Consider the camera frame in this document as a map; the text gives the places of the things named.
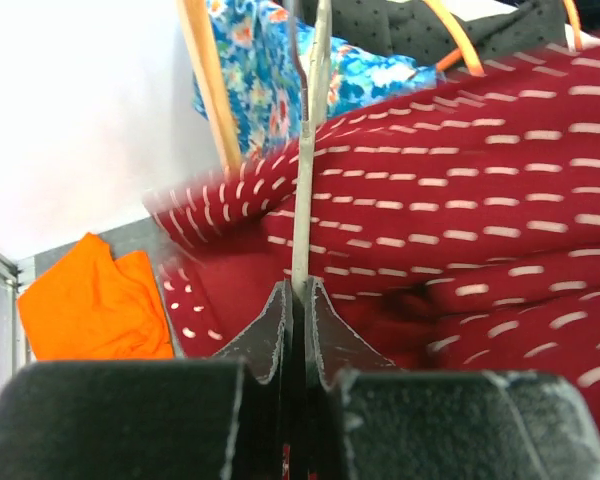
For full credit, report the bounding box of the blue floral skirt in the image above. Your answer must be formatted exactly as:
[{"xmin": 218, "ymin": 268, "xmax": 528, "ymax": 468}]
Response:
[{"xmin": 206, "ymin": 1, "xmax": 437, "ymax": 159}]

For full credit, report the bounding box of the grey dotted skirt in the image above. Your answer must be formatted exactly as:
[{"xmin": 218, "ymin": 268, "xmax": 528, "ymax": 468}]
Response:
[{"xmin": 332, "ymin": 0, "xmax": 567, "ymax": 65}]

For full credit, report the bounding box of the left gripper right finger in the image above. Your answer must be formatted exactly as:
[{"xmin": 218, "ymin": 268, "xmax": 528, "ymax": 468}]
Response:
[{"xmin": 305, "ymin": 279, "xmax": 600, "ymax": 479}]

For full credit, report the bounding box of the orange hanger of grey skirt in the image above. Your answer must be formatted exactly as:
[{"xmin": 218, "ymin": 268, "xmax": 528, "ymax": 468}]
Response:
[{"xmin": 424, "ymin": 0, "xmax": 583, "ymax": 76}]

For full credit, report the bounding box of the red polka dot skirt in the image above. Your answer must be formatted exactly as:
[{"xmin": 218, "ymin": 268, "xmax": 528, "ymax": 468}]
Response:
[{"xmin": 142, "ymin": 43, "xmax": 600, "ymax": 480}]

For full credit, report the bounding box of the wooden clothes rack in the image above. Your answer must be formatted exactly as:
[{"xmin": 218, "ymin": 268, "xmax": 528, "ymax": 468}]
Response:
[{"xmin": 176, "ymin": 0, "xmax": 242, "ymax": 172}]

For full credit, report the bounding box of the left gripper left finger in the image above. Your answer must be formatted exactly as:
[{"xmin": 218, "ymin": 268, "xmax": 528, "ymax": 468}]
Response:
[{"xmin": 0, "ymin": 282, "xmax": 292, "ymax": 479}]

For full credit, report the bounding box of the orange cloth on floor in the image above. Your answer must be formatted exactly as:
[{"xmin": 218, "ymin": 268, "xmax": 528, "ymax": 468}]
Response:
[{"xmin": 17, "ymin": 233, "xmax": 174, "ymax": 361}]

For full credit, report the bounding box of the grey plastic hanger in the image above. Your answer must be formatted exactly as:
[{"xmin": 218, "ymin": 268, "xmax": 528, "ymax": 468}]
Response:
[{"xmin": 285, "ymin": 0, "xmax": 332, "ymax": 301}]

